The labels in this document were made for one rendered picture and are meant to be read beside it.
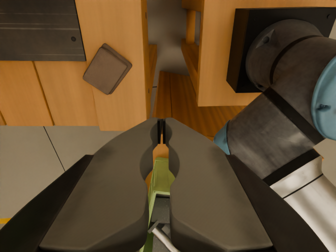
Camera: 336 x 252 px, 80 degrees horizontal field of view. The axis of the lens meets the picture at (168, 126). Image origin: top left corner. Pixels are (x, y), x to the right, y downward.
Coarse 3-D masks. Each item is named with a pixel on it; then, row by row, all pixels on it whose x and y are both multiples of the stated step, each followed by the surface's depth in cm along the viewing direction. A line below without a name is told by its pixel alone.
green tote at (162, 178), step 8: (160, 160) 76; (160, 168) 73; (168, 168) 73; (152, 176) 75; (160, 176) 69; (168, 176) 70; (152, 184) 71; (160, 184) 66; (168, 184) 66; (152, 192) 64; (160, 192) 64; (168, 192) 64; (152, 200) 66; (152, 240) 90; (144, 248) 87
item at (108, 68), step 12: (108, 48) 46; (96, 60) 46; (108, 60) 46; (120, 60) 46; (84, 72) 49; (96, 72) 47; (108, 72) 47; (120, 72) 47; (96, 84) 48; (108, 84) 48
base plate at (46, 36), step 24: (0, 0) 42; (24, 0) 42; (48, 0) 42; (72, 0) 42; (0, 24) 44; (24, 24) 44; (48, 24) 44; (72, 24) 44; (0, 48) 47; (24, 48) 47; (48, 48) 47; (72, 48) 47
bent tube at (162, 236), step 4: (156, 228) 76; (152, 232) 76; (156, 232) 75; (160, 232) 75; (156, 236) 75; (160, 236) 75; (164, 236) 75; (160, 240) 75; (164, 240) 74; (168, 240) 74; (164, 244) 74; (168, 244) 74; (172, 244) 74; (168, 248) 73; (172, 248) 73
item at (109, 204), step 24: (120, 144) 9; (144, 144) 9; (96, 168) 8; (120, 168) 8; (144, 168) 9; (72, 192) 7; (96, 192) 7; (120, 192) 7; (144, 192) 7; (72, 216) 6; (96, 216) 6; (120, 216) 6; (144, 216) 6; (48, 240) 5; (72, 240) 5; (96, 240) 5; (120, 240) 6; (144, 240) 7
